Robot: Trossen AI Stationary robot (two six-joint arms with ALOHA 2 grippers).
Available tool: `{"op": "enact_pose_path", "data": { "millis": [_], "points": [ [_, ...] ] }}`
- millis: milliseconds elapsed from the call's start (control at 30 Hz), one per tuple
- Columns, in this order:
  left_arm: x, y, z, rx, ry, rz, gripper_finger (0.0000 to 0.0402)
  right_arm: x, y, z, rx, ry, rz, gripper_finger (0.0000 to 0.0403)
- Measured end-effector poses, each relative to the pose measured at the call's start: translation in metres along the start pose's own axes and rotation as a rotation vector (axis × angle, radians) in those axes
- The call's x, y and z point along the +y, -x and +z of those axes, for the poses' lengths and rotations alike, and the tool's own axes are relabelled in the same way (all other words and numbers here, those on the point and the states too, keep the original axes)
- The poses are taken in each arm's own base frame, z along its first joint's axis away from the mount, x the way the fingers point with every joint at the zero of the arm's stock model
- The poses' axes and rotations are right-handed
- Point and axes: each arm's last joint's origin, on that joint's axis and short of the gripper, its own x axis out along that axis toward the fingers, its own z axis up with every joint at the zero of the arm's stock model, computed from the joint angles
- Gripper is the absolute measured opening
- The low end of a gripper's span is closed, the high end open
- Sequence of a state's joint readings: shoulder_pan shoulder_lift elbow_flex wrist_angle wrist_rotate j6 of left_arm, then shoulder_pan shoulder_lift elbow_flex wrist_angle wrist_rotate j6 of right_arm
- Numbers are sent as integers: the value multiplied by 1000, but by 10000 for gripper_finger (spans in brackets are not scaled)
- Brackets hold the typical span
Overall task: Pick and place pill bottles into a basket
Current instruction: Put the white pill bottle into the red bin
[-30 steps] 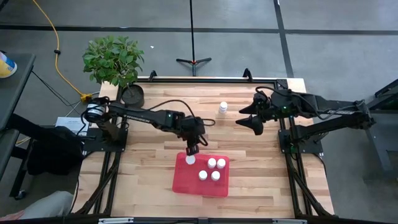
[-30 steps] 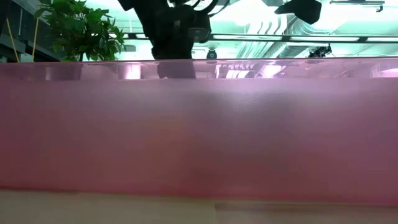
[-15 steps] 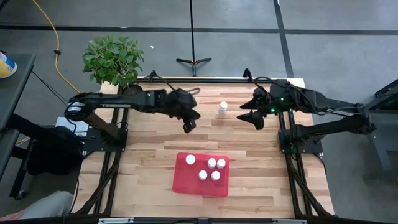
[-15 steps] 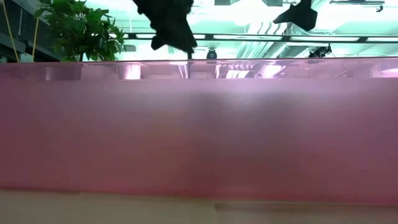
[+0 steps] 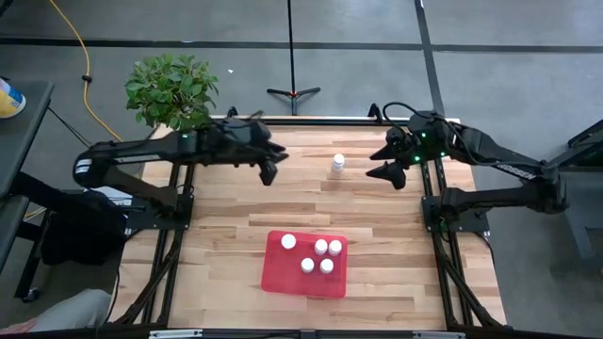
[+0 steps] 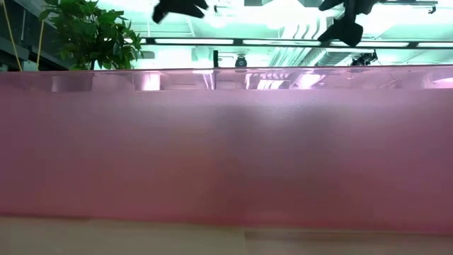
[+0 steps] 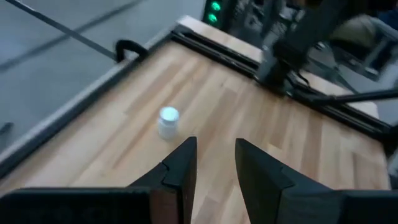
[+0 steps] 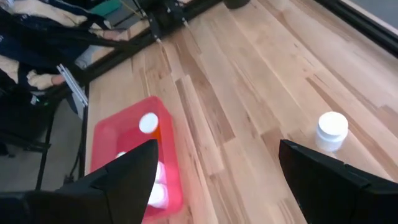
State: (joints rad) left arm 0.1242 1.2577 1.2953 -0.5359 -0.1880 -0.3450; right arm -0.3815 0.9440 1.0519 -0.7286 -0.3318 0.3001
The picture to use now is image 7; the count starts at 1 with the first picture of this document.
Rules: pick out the white pill bottle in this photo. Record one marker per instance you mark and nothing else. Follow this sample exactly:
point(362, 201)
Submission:
point(168, 124)

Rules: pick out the black table edge frame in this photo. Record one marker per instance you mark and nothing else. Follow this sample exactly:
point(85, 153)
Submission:
point(214, 51)

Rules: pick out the black frame strut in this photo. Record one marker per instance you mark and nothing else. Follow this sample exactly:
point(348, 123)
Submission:
point(357, 97)

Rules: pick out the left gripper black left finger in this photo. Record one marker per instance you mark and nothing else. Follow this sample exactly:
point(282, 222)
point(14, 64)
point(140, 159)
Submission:
point(180, 174)

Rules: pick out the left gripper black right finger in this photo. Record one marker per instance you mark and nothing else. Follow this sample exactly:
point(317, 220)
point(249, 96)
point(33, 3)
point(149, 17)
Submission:
point(264, 186)

